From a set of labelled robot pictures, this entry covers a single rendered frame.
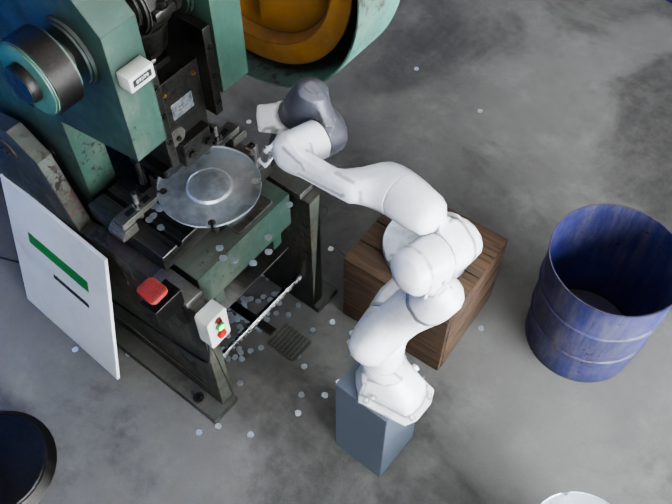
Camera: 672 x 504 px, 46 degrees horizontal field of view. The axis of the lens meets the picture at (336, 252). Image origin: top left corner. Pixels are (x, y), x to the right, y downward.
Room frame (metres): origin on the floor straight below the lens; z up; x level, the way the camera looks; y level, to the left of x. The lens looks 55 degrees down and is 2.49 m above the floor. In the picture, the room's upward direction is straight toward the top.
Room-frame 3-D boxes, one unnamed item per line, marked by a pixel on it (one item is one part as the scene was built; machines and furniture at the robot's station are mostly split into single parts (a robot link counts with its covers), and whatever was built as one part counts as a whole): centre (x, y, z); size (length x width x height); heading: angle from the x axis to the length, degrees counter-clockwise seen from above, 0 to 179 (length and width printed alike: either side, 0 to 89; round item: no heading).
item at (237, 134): (1.62, 0.34, 0.76); 0.17 x 0.06 x 0.10; 142
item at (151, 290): (1.08, 0.47, 0.72); 0.07 x 0.06 x 0.08; 52
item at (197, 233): (1.48, 0.45, 0.68); 0.45 x 0.30 x 0.06; 142
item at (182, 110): (1.46, 0.42, 1.04); 0.17 x 0.15 x 0.30; 52
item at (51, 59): (1.30, 0.62, 1.31); 0.22 x 0.12 x 0.22; 52
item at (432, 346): (1.49, -0.30, 0.18); 0.40 x 0.38 x 0.35; 54
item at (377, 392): (0.95, -0.16, 0.52); 0.22 x 0.19 x 0.14; 51
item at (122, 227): (1.35, 0.55, 0.76); 0.17 x 0.06 x 0.10; 142
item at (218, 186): (1.41, 0.35, 0.78); 0.29 x 0.29 x 0.01
